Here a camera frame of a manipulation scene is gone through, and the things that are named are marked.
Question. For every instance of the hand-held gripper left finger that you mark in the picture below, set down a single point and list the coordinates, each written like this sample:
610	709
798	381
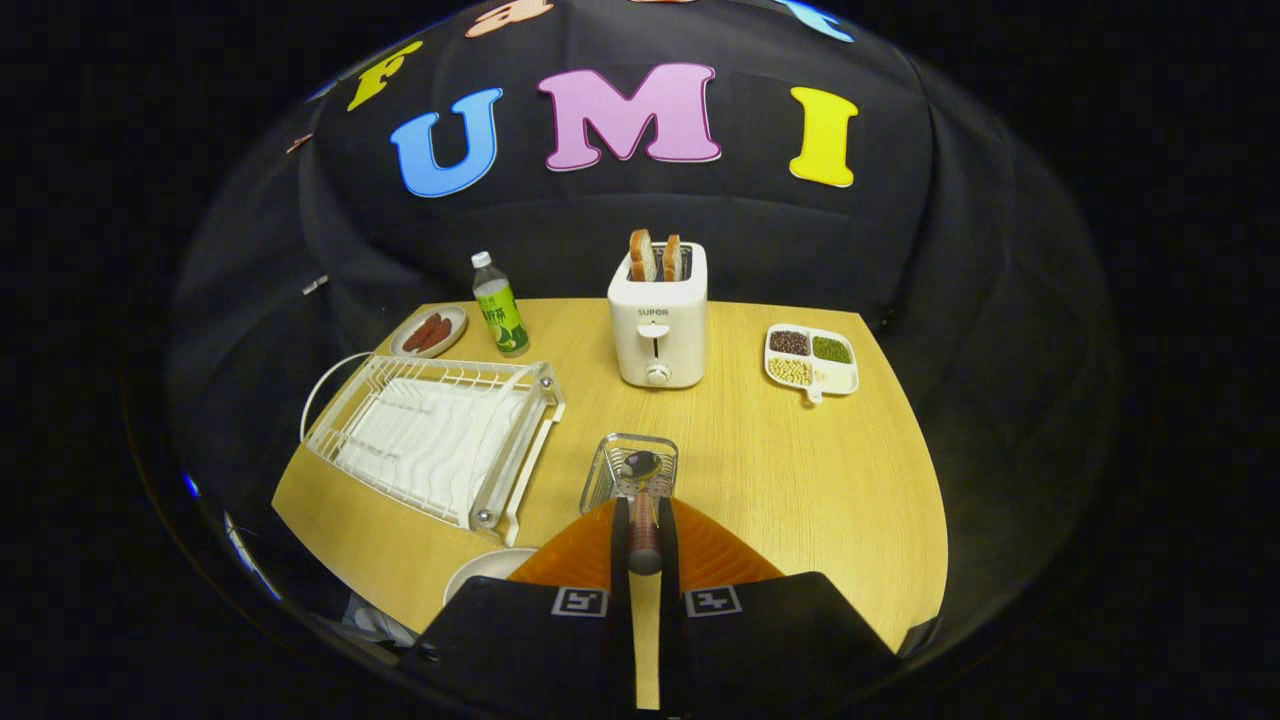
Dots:
620	600

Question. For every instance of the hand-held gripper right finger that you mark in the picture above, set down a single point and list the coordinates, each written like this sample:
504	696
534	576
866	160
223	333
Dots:
672	620

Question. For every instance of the grey round plate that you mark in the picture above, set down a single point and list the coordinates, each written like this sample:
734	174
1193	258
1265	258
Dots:
480	570

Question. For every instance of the white divided dish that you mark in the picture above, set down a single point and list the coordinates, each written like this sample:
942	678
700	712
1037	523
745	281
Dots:
840	379

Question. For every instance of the small beige plate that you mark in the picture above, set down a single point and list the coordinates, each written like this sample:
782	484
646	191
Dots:
457	318

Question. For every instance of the white toaster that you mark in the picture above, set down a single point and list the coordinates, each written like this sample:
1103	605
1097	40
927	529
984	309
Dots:
655	345

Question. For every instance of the pile of yellow beans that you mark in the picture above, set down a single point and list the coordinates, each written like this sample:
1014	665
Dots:
789	372

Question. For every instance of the pile of dark beans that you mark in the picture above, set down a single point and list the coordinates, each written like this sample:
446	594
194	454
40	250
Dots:
789	343

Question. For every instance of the green-label drink bottle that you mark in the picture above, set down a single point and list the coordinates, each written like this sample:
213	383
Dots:
500	320

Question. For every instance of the pile of green beans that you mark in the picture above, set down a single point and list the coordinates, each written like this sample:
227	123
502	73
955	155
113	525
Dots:
832	350

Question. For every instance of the red-brown meat piece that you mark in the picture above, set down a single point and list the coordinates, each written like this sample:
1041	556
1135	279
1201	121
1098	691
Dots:
437	336
420	333

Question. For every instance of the toasted bread slice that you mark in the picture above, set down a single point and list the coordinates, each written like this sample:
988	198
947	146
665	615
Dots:
642	257
673	258

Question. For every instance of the silver clip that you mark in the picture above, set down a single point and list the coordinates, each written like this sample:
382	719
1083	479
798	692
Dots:
315	285

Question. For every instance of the red clip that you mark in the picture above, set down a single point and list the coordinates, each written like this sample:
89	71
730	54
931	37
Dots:
299	143

